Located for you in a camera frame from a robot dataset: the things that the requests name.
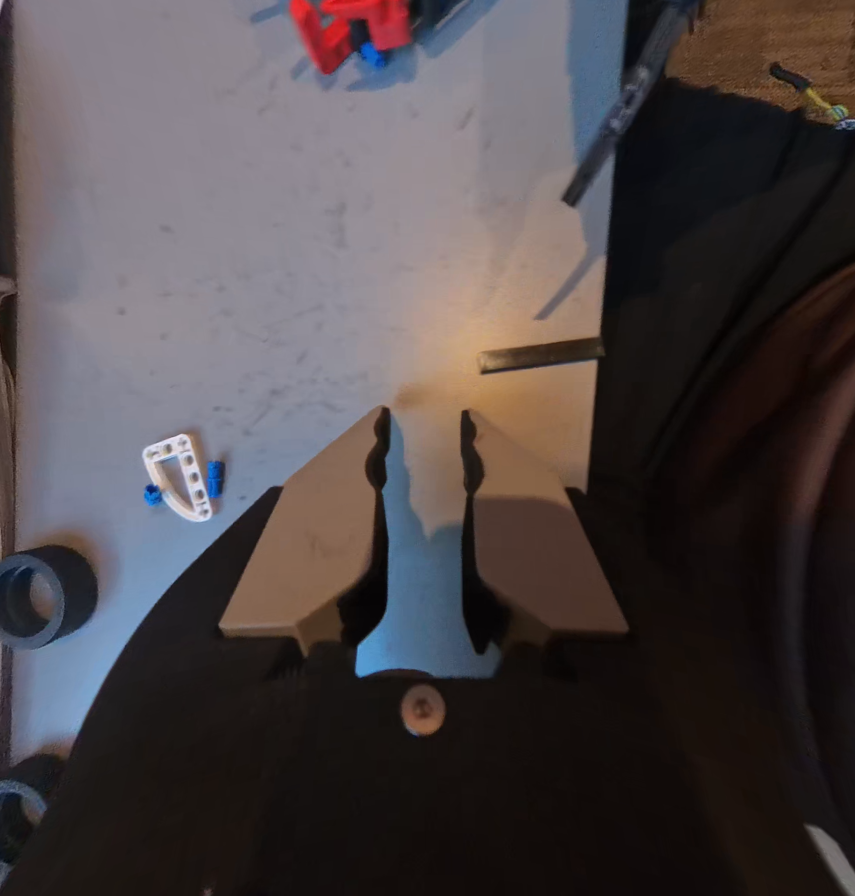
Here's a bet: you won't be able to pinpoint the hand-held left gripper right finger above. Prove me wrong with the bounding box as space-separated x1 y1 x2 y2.
459 409 631 657

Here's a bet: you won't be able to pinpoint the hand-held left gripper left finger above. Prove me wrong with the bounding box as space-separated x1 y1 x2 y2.
219 406 393 657

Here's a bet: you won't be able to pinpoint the long black brick beam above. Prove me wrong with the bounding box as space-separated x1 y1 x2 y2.
562 0 702 208

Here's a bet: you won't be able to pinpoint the grey desk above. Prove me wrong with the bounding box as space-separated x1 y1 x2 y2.
11 0 629 765

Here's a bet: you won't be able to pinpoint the person's dark trousers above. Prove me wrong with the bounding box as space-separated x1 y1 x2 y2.
587 76 855 701

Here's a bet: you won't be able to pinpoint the toy brick race car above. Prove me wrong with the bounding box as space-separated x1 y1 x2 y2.
287 0 473 76

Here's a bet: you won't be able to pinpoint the white brick frame piece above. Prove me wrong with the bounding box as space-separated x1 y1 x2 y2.
142 434 215 523

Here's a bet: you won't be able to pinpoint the yellow green cord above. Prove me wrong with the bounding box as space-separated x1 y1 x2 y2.
769 62 855 132

